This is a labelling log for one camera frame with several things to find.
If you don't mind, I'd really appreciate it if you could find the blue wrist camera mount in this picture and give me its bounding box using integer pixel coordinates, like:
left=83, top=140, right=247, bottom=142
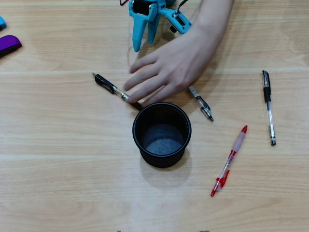
left=158, top=0, right=193, bottom=34

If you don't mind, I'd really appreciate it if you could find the black mesh pen holder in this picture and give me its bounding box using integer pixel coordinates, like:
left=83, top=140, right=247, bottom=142
left=132, top=102, right=192, bottom=169

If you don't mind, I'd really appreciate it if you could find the black capped gel pen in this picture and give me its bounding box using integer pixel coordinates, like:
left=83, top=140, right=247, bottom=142
left=262, top=70, right=277, bottom=146

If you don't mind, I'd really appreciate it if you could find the black retractable gel pen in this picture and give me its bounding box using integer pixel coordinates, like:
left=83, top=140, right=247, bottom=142
left=92, top=72, right=145, bottom=111

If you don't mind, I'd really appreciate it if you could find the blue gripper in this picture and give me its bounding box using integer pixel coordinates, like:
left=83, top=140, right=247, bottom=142
left=128, top=0, right=160, bottom=53

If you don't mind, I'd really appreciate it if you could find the person's bare hand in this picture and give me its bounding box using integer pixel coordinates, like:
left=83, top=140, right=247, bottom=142
left=123, top=29, right=219, bottom=107

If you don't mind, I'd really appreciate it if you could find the red retractable pen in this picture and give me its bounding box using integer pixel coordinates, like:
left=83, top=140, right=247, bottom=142
left=210, top=125, right=248, bottom=197

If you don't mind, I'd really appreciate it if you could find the black camera cable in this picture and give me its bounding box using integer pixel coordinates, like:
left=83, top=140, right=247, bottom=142
left=177, top=0, right=189, bottom=13

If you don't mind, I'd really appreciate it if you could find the purple stapler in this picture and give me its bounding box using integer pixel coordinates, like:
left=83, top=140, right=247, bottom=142
left=0, top=35, right=23, bottom=58

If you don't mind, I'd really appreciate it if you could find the person's bare forearm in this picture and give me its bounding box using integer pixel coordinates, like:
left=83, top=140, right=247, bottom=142
left=192, top=0, right=234, bottom=53

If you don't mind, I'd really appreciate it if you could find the clear retractable pen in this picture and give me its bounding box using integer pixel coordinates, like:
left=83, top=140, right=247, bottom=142
left=187, top=86, right=214, bottom=122

